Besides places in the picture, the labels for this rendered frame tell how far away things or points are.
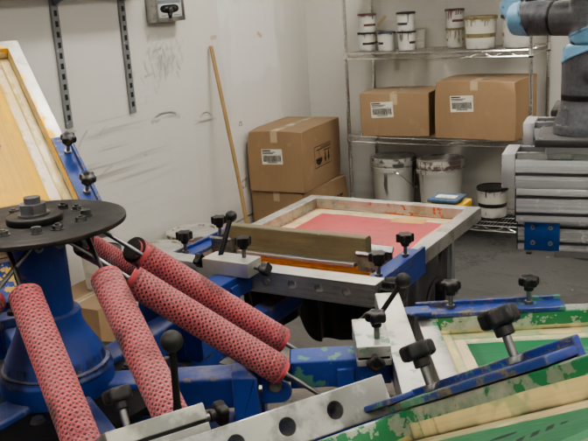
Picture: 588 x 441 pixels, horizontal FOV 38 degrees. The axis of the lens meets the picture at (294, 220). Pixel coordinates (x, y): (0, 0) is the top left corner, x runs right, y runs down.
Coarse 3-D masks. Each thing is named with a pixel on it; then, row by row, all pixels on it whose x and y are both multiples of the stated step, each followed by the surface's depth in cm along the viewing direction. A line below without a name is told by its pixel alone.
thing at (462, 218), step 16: (288, 208) 266; (304, 208) 272; (336, 208) 275; (352, 208) 272; (368, 208) 269; (384, 208) 266; (400, 208) 263; (416, 208) 260; (432, 208) 258; (448, 208) 255; (464, 208) 253; (480, 208) 253; (256, 224) 250; (272, 224) 255; (448, 224) 238; (464, 224) 241; (432, 240) 224; (448, 240) 230; (432, 256) 221; (352, 304) 192
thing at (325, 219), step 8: (320, 216) 268; (328, 216) 267; (336, 216) 267; (344, 216) 266; (352, 216) 266; (360, 216) 265; (304, 224) 260; (312, 224) 260; (328, 224) 258; (336, 224) 258; (344, 224) 257; (352, 224) 257; (360, 224) 256; (368, 224) 256; (280, 264) 223
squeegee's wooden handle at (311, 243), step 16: (240, 224) 225; (256, 240) 222; (272, 240) 219; (288, 240) 217; (304, 240) 214; (320, 240) 212; (336, 240) 209; (352, 240) 207; (368, 240) 207; (320, 256) 213; (336, 256) 211; (352, 256) 208
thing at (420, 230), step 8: (376, 224) 255; (384, 224) 255; (392, 224) 254; (400, 224) 254; (408, 224) 253; (416, 224) 252; (424, 224) 252; (432, 224) 251; (440, 224) 251; (416, 232) 244; (424, 232) 244; (416, 240) 237; (400, 248) 230; (344, 272) 214
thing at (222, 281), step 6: (216, 276) 190; (222, 276) 189; (228, 276) 189; (234, 276) 189; (216, 282) 186; (222, 282) 186; (228, 282) 186; (234, 282) 188; (240, 282) 190; (246, 282) 192; (228, 288) 186; (240, 288) 190; (246, 288) 192; (240, 294) 190
